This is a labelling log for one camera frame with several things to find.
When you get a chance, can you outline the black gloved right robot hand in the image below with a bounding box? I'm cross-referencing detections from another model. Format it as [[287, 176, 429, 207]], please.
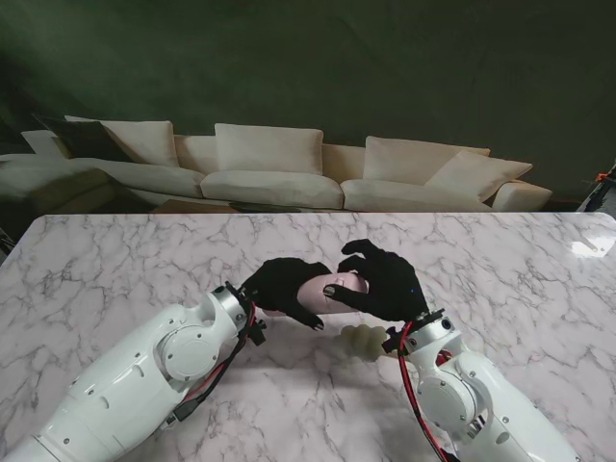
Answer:
[[321, 238, 430, 323]]

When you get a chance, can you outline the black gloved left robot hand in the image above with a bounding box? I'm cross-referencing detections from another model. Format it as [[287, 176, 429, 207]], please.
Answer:
[[242, 257, 334, 333]]

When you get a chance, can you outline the pink thermos bottle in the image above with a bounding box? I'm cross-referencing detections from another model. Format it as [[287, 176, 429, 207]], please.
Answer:
[[297, 273, 367, 315]]

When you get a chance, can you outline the pink thermos lid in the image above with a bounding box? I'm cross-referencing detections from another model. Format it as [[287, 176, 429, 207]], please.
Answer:
[[328, 270, 371, 294]]

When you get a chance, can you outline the sponge cup brush red handle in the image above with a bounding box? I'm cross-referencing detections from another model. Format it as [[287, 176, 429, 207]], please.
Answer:
[[340, 324, 401, 363]]

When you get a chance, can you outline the cream fabric sofa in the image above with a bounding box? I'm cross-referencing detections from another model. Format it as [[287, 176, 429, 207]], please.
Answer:
[[0, 114, 553, 214]]

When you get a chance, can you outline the wide cream back cushion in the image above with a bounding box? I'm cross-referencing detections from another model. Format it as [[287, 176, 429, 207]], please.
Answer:
[[214, 122, 324, 174]]

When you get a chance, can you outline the tilted cream throw cushion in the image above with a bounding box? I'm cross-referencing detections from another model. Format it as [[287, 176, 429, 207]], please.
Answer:
[[425, 148, 534, 202]]

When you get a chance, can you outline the white device with orange part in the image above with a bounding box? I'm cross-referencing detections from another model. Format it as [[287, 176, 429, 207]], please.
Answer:
[[575, 163, 616, 213]]

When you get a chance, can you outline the dark brown cushion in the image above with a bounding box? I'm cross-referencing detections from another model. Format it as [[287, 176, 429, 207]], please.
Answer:
[[38, 116, 139, 163]]

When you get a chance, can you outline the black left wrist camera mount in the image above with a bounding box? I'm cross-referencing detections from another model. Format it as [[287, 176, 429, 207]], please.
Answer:
[[248, 317, 269, 347]]

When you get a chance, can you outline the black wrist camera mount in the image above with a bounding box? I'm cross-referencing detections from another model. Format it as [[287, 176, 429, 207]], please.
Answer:
[[382, 326, 410, 357], [248, 317, 269, 347]]

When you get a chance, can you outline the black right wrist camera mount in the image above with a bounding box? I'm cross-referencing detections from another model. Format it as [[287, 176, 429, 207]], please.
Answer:
[[382, 326, 410, 357]]

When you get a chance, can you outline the red black right arm cable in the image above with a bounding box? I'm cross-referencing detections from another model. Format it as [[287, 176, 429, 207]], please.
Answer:
[[398, 321, 456, 462]]

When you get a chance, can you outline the red black arm cable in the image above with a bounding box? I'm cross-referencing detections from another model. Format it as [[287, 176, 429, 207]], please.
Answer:
[[398, 321, 456, 462], [166, 300, 259, 429]]

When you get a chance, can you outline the red black left arm cable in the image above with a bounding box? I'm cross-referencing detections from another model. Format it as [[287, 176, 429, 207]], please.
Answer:
[[166, 300, 259, 429]]

